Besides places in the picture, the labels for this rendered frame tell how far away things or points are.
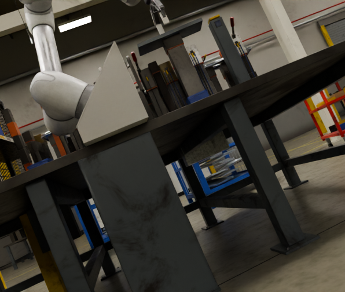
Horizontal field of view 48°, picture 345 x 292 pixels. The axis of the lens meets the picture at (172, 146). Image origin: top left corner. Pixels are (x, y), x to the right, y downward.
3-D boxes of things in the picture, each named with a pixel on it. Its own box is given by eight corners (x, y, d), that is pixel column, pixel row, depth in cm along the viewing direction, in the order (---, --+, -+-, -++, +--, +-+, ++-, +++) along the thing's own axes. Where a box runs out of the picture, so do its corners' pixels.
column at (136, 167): (221, 290, 143) (150, 130, 149) (146, 329, 138) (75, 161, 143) (204, 275, 174) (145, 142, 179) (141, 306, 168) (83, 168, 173)
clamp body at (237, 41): (261, 94, 227) (236, 40, 230) (267, 89, 215) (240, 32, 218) (250, 99, 226) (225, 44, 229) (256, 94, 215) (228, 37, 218)
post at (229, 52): (253, 93, 209) (220, 21, 212) (257, 90, 201) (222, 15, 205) (241, 98, 208) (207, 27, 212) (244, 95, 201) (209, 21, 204)
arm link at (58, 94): (74, 106, 152) (22, 84, 150) (74, 127, 167) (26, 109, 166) (91, 76, 160) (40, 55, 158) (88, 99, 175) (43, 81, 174)
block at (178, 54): (212, 111, 207) (178, 37, 211) (214, 108, 199) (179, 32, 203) (195, 119, 207) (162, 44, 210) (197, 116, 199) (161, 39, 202)
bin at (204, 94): (212, 109, 198) (205, 93, 198) (215, 105, 188) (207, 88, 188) (193, 117, 197) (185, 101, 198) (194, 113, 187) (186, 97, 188)
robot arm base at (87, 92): (107, 70, 158) (94, 65, 158) (85, 117, 151) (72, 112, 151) (106, 88, 176) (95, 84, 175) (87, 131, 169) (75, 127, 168)
